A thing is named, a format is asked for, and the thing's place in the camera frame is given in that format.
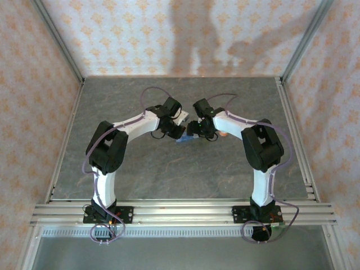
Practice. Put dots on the orange pill bottle white cap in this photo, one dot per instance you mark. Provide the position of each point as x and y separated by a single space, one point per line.
223 134

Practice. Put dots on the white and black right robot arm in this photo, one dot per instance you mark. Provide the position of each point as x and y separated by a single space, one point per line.
230 123

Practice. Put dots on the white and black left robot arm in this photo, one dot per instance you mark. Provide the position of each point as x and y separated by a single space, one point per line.
140 122

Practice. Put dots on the small green circuit board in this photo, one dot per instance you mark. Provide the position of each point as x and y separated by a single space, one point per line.
278 225

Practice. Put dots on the aluminium side rail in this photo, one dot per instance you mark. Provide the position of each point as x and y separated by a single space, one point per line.
64 140
292 126

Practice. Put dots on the aluminium mounting rail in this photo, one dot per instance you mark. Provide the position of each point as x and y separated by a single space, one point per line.
182 213

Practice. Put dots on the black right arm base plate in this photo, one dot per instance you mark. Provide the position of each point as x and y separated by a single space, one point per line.
239 213

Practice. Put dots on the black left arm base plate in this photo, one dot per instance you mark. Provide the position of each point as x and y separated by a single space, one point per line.
126 213

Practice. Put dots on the aluminium frame post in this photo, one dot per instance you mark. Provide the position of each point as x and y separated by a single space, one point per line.
59 40
306 39

